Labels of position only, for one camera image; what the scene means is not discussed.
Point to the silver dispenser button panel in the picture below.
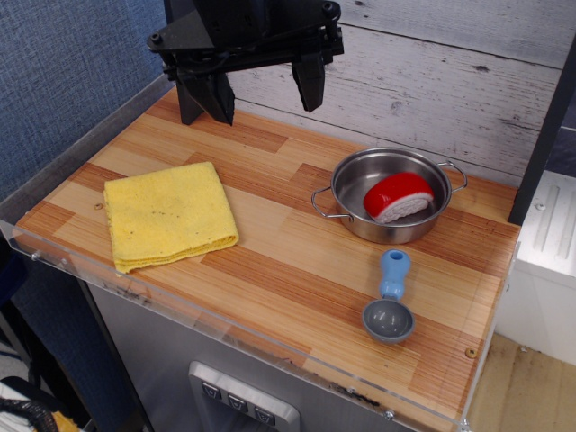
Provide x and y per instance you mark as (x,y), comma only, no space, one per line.
(227,403)

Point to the blue and grey scoop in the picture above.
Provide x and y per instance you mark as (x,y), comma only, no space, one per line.
(387,319)

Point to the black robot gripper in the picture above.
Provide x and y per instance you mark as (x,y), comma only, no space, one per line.
(253,34)

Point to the folded yellow cloth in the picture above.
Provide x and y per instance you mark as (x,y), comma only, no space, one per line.
(165,216)

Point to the white ribbed side unit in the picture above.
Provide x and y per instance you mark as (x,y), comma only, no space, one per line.
(537,309)

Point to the black and yellow floor object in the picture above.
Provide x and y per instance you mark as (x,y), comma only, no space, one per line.
(25,407)

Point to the small stainless steel pot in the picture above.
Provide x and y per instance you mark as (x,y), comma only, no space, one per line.
(356,174)

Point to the black left vertical post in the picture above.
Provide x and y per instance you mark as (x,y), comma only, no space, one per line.
(191,108)

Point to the black vertical post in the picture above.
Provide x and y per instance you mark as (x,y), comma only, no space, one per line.
(191,108)
(553,121)

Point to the clear acrylic edge guard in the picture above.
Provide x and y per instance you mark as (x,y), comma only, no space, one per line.
(292,292)

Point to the black right vertical post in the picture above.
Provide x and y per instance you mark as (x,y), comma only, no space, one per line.
(553,121)

